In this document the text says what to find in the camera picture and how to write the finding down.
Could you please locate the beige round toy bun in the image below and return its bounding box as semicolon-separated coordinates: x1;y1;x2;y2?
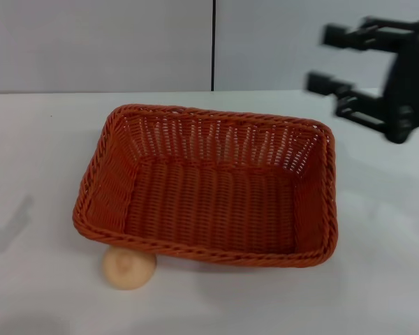
102;246;157;290

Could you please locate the orange woven rectangular basket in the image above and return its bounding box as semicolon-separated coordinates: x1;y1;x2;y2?
71;103;338;269

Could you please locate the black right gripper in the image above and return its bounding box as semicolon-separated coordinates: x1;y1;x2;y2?
305;15;419;144

